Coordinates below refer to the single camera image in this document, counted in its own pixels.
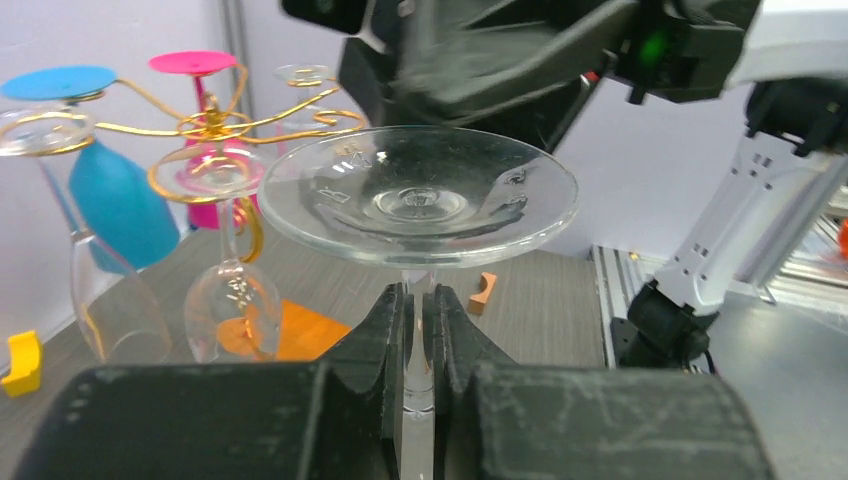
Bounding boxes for small wooden arch block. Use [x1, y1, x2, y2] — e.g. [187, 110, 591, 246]
[467, 272, 498, 315]

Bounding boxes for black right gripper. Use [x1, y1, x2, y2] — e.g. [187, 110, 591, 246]
[280, 0, 760, 151]

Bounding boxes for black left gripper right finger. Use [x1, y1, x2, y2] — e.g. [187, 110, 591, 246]
[423, 286, 776, 479]

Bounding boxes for pink wine glass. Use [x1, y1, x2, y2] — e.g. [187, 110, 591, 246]
[147, 51, 268, 249]

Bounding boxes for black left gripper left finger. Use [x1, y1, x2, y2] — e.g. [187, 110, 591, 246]
[13, 284, 404, 479]

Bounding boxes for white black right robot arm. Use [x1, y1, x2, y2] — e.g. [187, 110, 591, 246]
[281, 1, 847, 368]

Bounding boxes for yellow toy block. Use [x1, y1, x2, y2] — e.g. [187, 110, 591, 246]
[1, 330, 43, 398]

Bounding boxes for clear flute glass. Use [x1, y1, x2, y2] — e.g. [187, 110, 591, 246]
[1, 106, 172, 365]

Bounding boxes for clear ribbed tumbler glass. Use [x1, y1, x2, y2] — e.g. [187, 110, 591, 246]
[274, 64, 341, 136]

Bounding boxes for blue wine glass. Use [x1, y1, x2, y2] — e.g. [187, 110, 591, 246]
[1, 65, 180, 270]

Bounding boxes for gold wire wine glass rack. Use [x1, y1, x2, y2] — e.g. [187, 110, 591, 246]
[0, 60, 368, 362]

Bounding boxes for clear wine glass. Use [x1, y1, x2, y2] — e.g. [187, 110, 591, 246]
[148, 141, 282, 363]
[258, 126, 578, 479]

